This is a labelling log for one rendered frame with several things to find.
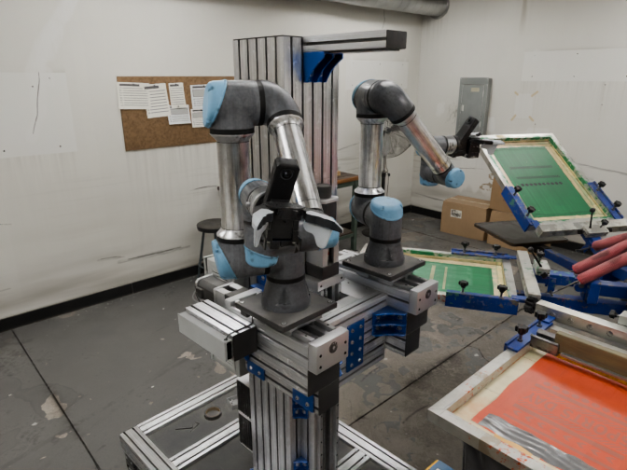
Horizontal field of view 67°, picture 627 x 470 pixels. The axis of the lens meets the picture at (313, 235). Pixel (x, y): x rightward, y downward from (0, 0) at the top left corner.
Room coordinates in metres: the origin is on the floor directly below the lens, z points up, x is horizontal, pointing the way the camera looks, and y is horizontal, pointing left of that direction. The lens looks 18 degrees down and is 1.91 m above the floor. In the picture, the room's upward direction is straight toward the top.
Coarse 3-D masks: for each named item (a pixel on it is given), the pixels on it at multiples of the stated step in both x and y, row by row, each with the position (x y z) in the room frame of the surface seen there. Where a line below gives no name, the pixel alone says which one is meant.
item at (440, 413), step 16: (576, 336) 1.58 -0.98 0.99; (512, 352) 1.47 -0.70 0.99; (624, 352) 1.47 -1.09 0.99; (496, 368) 1.37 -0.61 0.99; (464, 384) 1.28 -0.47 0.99; (480, 384) 1.30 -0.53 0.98; (448, 400) 1.21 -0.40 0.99; (464, 400) 1.24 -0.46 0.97; (432, 416) 1.15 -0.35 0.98; (448, 416) 1.14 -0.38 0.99; (448, 432) 1.11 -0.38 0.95; (464, 432) 1.08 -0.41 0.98; (480, 432) 1.07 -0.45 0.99; (480, 448) 1.04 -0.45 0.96; (496, 448) 1.01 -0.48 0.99; (512, 448) 1.01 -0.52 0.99; (512, 464) 0.98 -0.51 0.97; (528, 464) 0.96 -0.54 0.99; (544, 464) 0.96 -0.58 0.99
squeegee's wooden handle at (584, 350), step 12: (564, 336) 1.47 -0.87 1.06; (564, 348) 1.46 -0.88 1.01; (576, 348) 1.43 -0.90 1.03; (588, 348) 1.41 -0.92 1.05; (600, 348) 1.39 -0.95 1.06; (588, 360) 1.40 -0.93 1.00; (600, 360) 1.38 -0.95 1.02; (612, 360) 1.35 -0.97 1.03; (624, 360) 1.33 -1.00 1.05; (624, 372) 1.32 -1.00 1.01
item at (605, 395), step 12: (612, 384) 1.33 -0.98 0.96; (624, 384) 1.33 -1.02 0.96; (600, 396) 1.27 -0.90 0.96; (612, 396) 1.27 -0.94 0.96; (624, 396) 1.27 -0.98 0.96; (612, 408) 1.21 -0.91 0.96; (624, 408) 1.21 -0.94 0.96; (552, 444) 1.07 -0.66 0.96; (576, 456) 1.02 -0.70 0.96; (600, 468) 0.98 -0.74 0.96; (624, 468) 0.98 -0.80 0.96
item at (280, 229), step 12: (264, 204) 0.85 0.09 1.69; (276, 204) 0.85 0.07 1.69; (288, 204) 0.86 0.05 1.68; (276, 216) 0.83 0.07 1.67; (288, 216) 0.83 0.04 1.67; (300, 216) 0.85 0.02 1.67; (276, 228) 0.83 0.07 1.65; (288, 228) 0.84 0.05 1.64; (264, 240) 0.82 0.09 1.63; (276, 240) 0.83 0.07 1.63; (288, 240) 0.84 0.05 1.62; (300, 240) 0.84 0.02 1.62
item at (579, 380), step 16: (544, 368) 1.42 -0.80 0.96; (560, 368) 1.42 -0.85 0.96; (576, 368) 1.42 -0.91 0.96; (512, 384) 1.33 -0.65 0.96; (528, 384) 1.33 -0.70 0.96; (560, 384) 1.33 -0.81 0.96; (576, 384) 1.33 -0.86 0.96; (592, 384) 1.33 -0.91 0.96; (496, 400) 1.25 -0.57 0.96; (512, 400) 1.25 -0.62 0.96; (480, 416) 1.18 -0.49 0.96
